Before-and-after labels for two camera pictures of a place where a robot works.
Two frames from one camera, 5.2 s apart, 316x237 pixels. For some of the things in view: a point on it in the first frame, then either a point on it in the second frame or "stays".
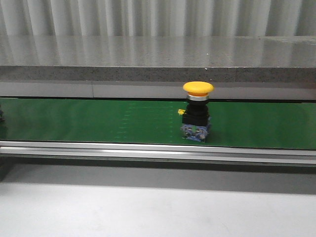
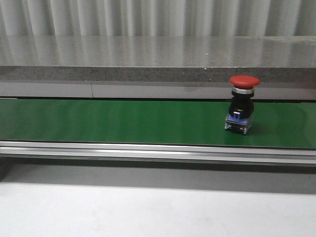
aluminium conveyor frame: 200,156 stays
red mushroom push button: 2,117 to 241,106
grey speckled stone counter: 239,68 stays
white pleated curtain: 136,18 stays
